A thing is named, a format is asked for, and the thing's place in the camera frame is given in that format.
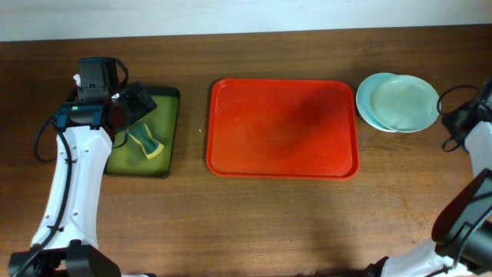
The light blue plate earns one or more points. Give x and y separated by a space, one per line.
363 96

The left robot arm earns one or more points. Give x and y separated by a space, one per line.
100 107

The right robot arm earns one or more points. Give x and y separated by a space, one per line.
460 242

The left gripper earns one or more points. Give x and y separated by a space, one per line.
139 102

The black tray with green liquid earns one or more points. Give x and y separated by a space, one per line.
128 159

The light green plate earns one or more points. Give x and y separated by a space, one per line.
404 103

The red plastic tray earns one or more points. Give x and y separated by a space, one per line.
282 129

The green and yellow sponge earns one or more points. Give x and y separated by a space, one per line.
150 146

